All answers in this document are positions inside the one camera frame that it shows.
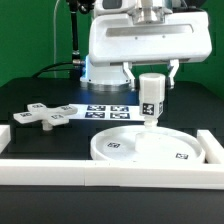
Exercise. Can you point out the white right fence bar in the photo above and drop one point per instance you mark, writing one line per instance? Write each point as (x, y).
(214, 152)

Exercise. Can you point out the white cross-shaped table base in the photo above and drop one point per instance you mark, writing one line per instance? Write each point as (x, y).
(49, 117)

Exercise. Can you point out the white round table top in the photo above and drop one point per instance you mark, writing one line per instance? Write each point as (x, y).
(137, 143)

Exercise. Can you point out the white front fence bar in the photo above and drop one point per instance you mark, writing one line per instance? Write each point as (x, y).
(103, 173)

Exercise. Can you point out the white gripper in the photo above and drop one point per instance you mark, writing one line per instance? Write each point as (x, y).
(115, 39)

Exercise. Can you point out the black camera stand pole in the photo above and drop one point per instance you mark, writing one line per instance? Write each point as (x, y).
(83, 6)

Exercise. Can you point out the white marker sheet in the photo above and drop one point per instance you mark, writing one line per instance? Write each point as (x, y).
(107, 112)

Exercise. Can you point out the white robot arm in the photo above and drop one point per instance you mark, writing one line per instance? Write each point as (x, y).
(110, 77)

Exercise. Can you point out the white fence bar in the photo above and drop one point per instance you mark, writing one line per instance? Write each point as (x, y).
(214, 152)
(5, 136)
(103, 173)

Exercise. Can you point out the white left fence bar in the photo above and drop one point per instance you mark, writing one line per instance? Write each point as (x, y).
(5, 136)

